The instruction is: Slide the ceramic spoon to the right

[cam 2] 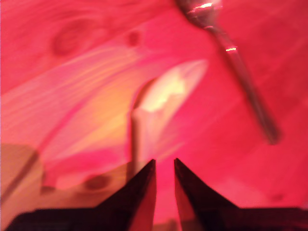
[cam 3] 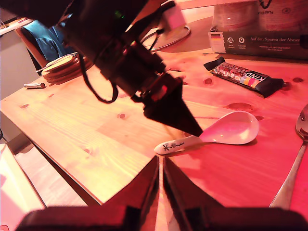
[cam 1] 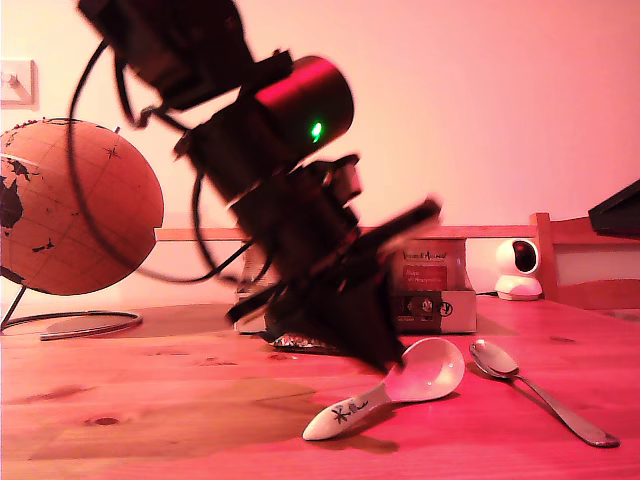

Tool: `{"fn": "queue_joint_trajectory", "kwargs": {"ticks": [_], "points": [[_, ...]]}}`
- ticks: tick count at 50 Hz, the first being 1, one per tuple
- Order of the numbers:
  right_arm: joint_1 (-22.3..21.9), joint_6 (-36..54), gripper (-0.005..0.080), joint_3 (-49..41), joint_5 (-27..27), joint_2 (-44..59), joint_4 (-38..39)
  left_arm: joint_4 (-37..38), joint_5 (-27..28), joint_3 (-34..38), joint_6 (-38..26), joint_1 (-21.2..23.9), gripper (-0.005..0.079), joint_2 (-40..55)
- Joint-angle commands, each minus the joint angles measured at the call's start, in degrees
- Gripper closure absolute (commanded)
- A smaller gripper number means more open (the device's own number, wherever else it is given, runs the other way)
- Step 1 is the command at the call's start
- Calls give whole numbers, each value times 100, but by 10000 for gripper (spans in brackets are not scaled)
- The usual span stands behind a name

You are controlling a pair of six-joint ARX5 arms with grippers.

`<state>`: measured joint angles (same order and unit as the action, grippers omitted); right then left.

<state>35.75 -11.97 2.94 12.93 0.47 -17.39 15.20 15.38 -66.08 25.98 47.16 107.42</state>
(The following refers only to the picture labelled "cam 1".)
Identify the white security camera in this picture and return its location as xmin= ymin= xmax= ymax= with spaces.
xmin=493 ymin=238 xmax=544 ymax=302

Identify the long black looping cable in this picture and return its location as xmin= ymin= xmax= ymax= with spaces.
xmin=67 ymin=38 xmax=254 ymax=285

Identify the metal spoon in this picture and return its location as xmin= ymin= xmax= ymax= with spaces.
xmin=468 ymin=338 xmax=621 ymax=449

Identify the white ceramic spoon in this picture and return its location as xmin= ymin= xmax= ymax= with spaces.
xmin=302 ymin=337 xmax=466 ymax=442

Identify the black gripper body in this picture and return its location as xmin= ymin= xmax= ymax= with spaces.
xmin=226 ymin=172 xmax=443 ymax=325

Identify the cork world globe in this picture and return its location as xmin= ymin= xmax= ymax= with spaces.
xmin=0 ymin=117 xmax=165 ymax=297

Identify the wall light switch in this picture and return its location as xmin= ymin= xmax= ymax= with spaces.
xmin=0 ymin=59 xmax=39 ymax=111

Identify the white cardboard carton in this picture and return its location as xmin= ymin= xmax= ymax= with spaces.
xmin=234 ymin=238 xmax=479 ymax=335

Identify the short black cable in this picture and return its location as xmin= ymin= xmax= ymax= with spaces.
xmin=115 ymin=52 xmax=189 ymax=132

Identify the black monitor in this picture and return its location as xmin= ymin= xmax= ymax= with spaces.
xmin=587 ymin=180 xmax=640 ymax=239

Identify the wooden chair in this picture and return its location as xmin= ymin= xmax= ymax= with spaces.
xmin=529 ymin=212 xmax=640 ymax=312

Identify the metal wire globe stand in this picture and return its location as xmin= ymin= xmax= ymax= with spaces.
xmin=0 ymin=272 xmax=145 ymax=342

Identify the crumpled foil wrapper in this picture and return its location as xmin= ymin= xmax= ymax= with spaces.
xmin=271 ymin=332 xmax=347 ymax=356

